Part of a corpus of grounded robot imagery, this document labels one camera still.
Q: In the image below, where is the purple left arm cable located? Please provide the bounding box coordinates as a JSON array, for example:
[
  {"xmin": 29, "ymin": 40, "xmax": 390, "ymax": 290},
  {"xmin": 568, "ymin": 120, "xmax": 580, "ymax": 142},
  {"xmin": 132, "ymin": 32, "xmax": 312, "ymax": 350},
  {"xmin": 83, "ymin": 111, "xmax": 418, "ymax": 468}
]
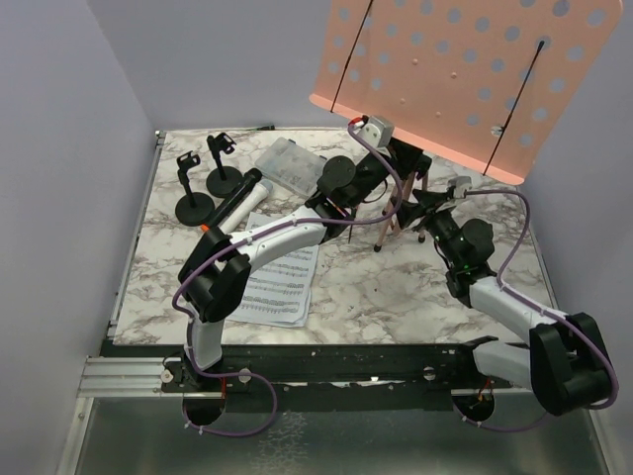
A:
[{"xmin": 171, "ymin": 118, "xmax": 403, "ymax": 437}]

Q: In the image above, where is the black stand holding white microphone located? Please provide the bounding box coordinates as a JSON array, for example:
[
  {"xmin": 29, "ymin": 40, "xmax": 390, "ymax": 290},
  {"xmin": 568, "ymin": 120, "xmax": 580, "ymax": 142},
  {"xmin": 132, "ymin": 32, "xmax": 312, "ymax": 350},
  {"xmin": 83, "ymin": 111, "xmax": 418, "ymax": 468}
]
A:
[{"xmin": 175, "ymin": 151, "xmax": 216, "ymax": 227}]

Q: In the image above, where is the clear plastic screw box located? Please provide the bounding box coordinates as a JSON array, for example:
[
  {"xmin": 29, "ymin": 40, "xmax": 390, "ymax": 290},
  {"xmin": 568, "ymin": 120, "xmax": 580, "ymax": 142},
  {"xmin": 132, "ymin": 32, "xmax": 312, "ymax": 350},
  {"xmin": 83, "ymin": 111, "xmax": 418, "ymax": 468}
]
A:
[{"xmin": 255, "ymin": 138, "xmax": 326, "ymax": 198}]

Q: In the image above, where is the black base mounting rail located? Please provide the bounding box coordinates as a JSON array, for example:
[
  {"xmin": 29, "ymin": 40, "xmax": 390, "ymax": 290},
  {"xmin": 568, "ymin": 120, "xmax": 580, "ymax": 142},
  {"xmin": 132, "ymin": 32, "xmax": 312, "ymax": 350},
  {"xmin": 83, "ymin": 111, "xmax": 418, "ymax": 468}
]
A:
[{"xmin": 100, "ymin": 340, "xmax": 509, "ymax": 413}]

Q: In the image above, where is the white microphone silver grille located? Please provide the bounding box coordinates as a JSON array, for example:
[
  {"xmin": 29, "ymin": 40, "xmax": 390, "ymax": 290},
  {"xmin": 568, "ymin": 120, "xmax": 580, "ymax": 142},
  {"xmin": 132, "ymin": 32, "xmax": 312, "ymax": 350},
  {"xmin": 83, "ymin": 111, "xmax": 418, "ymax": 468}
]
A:
[{"xmin": 220, "ymin": 179, "xmax": 273, "ymax": 234}]

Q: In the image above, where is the black round microphone stand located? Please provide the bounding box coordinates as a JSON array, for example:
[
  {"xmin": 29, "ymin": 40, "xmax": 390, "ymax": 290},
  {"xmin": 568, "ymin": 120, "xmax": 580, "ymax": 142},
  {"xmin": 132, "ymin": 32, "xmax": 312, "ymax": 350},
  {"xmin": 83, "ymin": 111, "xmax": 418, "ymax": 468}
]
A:
[{"xmin": 206, "ymin": 133, "xmax": 242, "ymax": 198}]

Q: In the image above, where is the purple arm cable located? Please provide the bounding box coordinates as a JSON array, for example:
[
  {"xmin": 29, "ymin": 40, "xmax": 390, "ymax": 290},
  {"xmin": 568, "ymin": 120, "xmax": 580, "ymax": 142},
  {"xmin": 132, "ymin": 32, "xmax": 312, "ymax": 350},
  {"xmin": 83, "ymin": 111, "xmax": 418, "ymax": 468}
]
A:
[
  {"xmin": 462, "ymin": 188, "xmax": 620, "ymax": 432},
  {"xmin": 171, "ymin": 118, "xmax": 403, "ymax": 437}
]

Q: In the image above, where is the pink tripod music stand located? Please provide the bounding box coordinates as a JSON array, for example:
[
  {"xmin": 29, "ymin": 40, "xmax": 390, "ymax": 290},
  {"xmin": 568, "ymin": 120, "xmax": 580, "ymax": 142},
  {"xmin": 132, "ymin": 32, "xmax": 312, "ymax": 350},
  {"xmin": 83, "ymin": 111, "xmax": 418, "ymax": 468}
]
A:
[{"xmin": 307, "ymin": 0, "xmax": 623, "ymax": 253}]

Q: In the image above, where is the black microphone orange ring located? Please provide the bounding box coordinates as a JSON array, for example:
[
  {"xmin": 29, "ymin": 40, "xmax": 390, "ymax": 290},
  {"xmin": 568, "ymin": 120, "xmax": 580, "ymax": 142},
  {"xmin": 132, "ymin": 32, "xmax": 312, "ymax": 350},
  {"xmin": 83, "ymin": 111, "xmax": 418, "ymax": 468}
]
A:
[{"xmin": 200, "ymin": 167, "xmax": 263, "ymax": 234}]

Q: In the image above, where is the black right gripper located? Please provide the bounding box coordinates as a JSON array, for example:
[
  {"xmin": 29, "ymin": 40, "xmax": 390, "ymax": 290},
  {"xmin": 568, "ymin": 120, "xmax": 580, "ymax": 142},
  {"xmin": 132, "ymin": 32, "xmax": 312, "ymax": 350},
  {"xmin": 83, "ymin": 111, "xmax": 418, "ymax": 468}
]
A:
[{"xmin": 393, "ymin": 187, "xmax": 464, "ymax": 268}]

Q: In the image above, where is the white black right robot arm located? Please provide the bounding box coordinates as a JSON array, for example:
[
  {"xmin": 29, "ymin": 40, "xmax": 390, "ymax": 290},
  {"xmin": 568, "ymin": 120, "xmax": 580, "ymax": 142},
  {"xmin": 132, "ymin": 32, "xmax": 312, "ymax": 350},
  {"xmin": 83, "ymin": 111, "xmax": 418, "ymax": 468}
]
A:
[{"xmin": 397, "ymin": 186, "xmax": 619, "ymax": 416}]

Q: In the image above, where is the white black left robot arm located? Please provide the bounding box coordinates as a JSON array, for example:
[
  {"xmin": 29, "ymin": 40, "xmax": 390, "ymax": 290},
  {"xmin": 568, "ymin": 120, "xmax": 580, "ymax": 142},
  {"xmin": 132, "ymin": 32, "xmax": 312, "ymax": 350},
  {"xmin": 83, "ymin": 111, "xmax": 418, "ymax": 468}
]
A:
[{"xmin": 172, "ymin": 139, "xmax": 431, "ymax": 391}]

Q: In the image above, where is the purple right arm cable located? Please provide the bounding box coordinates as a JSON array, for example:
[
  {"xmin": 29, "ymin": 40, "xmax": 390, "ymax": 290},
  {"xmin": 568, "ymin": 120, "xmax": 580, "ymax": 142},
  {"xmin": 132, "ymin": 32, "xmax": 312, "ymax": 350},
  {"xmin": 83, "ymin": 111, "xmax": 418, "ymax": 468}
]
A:
[{"xmin": 462, "ymin": 188, "xmax": 620, "ymax": 432}]

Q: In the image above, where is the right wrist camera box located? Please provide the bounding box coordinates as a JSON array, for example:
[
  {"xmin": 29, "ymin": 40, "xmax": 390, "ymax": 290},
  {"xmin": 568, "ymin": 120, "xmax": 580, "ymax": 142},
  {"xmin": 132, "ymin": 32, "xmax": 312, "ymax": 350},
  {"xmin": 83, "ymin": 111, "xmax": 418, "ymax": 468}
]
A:
[{"xmin": 447, "ymin": 176, "xmax": 472, "ymax": 200}]

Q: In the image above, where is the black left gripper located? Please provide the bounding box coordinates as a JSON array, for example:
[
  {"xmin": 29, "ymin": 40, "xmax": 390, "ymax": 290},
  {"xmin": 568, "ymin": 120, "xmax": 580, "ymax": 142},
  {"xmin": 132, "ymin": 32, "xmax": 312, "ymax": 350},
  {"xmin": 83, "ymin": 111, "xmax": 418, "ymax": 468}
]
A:
[{"xmin": 346, "ymin": 132, "xmax": 429, "ymax": 210}]

